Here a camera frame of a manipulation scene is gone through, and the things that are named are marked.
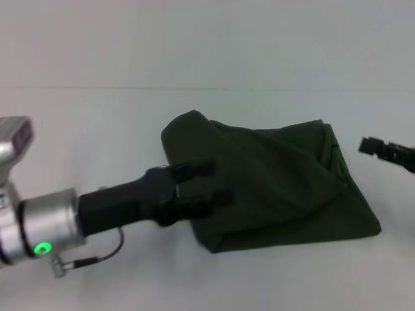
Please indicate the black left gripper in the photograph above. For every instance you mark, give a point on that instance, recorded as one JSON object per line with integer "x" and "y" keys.
{"x": 126, "y": 201}

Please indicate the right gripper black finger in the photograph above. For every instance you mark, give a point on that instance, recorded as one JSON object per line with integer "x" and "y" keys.
{"x": 382, "y": 150}

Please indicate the dark green shirt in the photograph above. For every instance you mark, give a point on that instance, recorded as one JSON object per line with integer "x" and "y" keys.
{"x": 275, "y": 181}

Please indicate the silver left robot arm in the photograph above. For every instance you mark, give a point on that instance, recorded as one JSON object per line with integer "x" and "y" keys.
{"x": 39, "y": 226}

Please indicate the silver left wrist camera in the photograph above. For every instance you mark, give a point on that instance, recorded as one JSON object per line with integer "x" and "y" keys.
{"x": 16, "y": 139}

